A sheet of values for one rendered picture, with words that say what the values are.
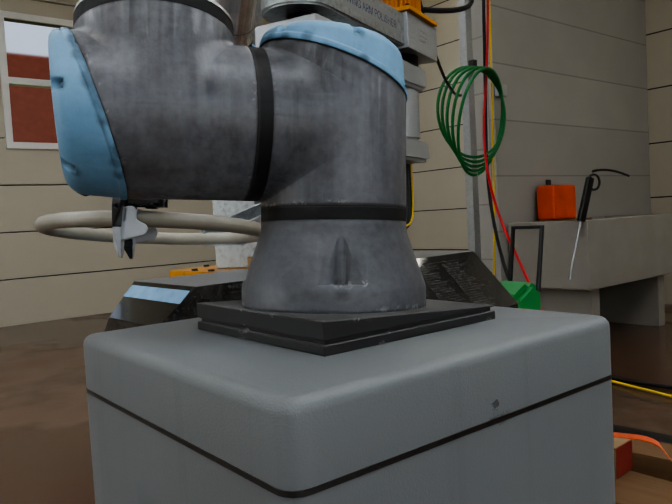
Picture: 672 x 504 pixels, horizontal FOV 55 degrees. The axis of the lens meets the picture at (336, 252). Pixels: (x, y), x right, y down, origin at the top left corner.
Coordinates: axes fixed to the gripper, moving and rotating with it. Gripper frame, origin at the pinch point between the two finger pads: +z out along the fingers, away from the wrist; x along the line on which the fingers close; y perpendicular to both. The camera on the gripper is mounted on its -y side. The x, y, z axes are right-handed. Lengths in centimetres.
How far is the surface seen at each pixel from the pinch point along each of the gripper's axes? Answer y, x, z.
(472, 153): 134, 310, -85
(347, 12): 42, 75, -78
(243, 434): 32, -75, 16
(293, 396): 36, -78, 13
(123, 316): -12.1, 41.2, 14.1
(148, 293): -6.2, 41.3, 8.3
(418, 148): 72, 126, -48
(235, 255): 1, 143, -6
